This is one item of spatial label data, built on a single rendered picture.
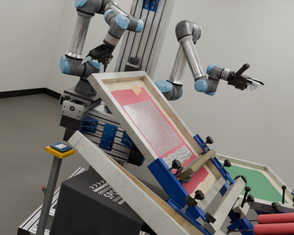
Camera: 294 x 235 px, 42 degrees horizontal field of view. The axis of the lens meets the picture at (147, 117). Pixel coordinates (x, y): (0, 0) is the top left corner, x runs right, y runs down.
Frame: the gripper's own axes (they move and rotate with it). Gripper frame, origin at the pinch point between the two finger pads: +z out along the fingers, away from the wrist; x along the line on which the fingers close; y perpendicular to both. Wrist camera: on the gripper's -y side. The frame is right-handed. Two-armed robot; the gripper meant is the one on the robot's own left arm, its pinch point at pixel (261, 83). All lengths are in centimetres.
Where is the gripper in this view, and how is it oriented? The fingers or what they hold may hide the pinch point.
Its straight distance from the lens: 239.5
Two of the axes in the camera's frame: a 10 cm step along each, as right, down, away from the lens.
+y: -2.0, 9.1, 3.7
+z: 7.9, 3.7, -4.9
